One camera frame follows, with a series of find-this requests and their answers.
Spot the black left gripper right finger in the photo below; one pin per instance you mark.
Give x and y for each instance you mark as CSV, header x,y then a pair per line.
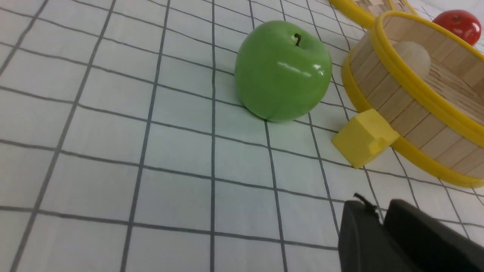
x,y
431,245

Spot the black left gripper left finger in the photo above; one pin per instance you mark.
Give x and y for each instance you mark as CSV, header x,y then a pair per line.
x,y
364,245

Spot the yellow cube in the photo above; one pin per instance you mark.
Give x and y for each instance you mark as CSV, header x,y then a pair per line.
x,y
364,138

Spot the red tomato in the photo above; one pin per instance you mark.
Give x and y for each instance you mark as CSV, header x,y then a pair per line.
x,y
462,24

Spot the woven bamboo steamer lid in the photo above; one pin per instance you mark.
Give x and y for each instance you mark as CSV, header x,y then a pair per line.
x,y
364,12

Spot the bamboo steamer tray yellow rim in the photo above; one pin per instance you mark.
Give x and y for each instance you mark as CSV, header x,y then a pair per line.
x,y
439,119

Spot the green apple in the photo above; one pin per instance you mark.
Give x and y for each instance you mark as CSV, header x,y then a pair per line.
x,y
282,71

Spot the white bun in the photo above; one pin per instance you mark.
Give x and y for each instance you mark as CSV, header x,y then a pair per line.
x,y
414,56

